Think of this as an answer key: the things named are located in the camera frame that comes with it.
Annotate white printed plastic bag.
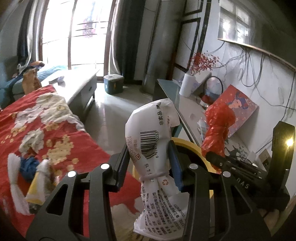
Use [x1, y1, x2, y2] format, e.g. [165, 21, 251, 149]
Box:
[125, 98, 189, 240]

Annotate dark right curtain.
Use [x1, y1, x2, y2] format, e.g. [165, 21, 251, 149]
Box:
[113, 0, 145, 84]

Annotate yellow white snack wrapper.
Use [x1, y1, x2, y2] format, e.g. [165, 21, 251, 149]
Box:
[25, 159, 55, 214]

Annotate dark left curtain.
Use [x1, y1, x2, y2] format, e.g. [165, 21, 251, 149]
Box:
[17, 0, 36, 66]

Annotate white tied foam wrap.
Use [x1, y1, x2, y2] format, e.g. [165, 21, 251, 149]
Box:
[7, 153, 30, 215]

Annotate wooden coffee table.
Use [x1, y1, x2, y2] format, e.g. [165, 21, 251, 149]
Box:
[41, 69, 97, 122]

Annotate dark curtain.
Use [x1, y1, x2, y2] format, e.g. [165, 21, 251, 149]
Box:
[113, 0, 145, 84]
[17, 0, 36, 66]

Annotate round table mirror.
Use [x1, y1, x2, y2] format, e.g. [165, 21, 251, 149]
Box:
[203, 76, 224, 102]

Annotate girl portrait painting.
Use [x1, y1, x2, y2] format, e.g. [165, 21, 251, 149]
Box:
[214, 85, 258, 138]

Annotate red plastic bag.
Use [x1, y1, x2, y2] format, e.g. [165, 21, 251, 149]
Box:
[201, 103, 235, 162]

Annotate wall mounted television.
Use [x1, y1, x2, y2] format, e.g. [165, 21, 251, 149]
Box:
[218, 1, 295, 69]

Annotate blue storage stool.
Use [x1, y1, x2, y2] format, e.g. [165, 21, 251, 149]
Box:
[103, 74, 125, 95]

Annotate red artificial flowers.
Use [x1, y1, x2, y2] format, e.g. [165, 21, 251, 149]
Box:
[188, 52, 220, 75]

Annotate red floral blanket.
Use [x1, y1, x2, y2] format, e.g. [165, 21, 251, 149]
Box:
[1, 85, 149, 240]

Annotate yellow rimmed black trash bin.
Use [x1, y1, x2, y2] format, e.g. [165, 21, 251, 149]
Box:
[129, 137, 213, 201]

